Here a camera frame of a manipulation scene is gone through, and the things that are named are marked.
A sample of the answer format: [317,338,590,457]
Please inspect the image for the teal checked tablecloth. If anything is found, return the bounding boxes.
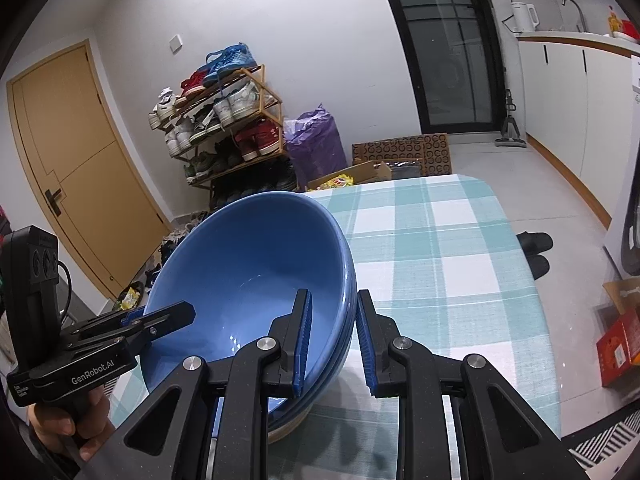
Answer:
[107,174,563,480]

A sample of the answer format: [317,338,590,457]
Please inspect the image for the silver foil bag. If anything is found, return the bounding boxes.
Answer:
[390,159,426,181]

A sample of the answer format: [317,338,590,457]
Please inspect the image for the kitchen faucet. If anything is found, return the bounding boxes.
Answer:
[561,0,588,33]

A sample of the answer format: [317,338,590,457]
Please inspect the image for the wooden door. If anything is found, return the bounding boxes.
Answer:
[6,40,171,301]

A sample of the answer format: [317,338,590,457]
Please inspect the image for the wooden shoe rack with shoes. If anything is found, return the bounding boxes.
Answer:
[148,42,296,201]

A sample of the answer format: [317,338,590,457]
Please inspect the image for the ring patterned cardboard sheet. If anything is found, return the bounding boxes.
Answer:
[351,133,453,177]

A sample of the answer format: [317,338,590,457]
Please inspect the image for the black glass door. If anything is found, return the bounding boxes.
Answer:
[375,0,507,135]

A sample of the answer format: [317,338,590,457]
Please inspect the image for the black door handle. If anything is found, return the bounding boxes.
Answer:
[44,187,65,217]

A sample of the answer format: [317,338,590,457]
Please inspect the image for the small brown cardboard box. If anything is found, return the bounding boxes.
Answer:
[602,277,640,331]

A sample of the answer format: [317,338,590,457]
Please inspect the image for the black slipper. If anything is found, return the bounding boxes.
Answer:
[525,255,551,281]
[515,231,555,253]

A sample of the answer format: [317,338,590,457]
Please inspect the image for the black white striped mat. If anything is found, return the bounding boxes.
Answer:
[570,420,640,468]

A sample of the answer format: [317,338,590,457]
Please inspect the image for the white washing machine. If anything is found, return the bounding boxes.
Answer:
[602,55,640,281]

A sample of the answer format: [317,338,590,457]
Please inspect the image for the person's left hand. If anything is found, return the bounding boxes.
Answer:
[22,389,117,453]

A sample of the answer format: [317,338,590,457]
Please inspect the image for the white kitchen cabinet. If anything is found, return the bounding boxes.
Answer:
[517,30,640,231]

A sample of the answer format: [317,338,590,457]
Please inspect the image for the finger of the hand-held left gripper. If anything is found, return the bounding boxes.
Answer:
[120,301,197,348]
[60,309,148,346]

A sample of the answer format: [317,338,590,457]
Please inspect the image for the white electric kettle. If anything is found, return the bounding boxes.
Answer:
[510,1,540,36]

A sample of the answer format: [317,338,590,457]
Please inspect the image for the red orange carton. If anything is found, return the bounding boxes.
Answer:
[595,307,640,388]

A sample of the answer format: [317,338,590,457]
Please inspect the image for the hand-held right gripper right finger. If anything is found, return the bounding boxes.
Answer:
[355,289,593,480]

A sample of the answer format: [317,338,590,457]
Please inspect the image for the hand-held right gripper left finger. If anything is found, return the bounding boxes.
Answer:
[80,288,314,480]

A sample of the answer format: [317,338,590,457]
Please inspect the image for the grey floor mop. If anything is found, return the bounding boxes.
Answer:
[495,89,528,148]

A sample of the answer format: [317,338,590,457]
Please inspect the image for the pile of dark sandals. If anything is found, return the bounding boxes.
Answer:
[142,210,211,291]

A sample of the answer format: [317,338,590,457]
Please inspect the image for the purple plastic bag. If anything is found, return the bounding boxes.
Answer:
[284,104,348,188]

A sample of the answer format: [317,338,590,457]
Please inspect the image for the open cardboard box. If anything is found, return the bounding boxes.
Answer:
[306,160,393,192]

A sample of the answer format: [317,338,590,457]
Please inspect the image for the dark dish of yellow packets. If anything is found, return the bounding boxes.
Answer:
[112,282,146,311]

